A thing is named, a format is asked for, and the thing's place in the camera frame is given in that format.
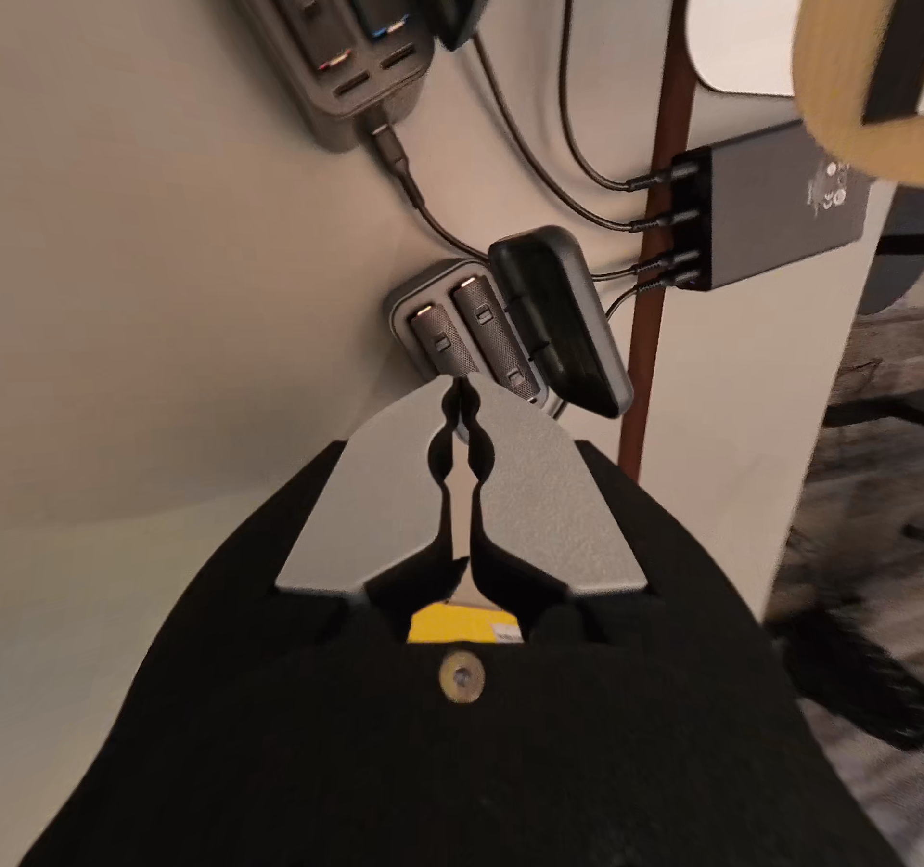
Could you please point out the black multiport power adapter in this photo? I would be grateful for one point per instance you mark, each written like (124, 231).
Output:
(758, 217)

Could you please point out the black battery orange trim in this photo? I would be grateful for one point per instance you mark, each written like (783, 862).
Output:
(491, 336)
(440, 347)
(303, 0)

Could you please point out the yellow plastic bin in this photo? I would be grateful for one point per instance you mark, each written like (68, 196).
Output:
(447, 625)

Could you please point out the wood-framed monitor on stand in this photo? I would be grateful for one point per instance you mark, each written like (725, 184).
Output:
(837, 87)

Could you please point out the black battery charging case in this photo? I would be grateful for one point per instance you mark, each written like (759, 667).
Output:
(556, 318)
(332, 116)

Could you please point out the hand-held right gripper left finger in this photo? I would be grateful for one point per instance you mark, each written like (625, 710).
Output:
(382, 491)

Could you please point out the white sign stand base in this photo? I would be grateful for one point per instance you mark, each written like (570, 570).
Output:
(743, 29)

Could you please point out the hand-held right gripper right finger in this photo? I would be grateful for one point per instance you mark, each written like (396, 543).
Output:
(548, 499)

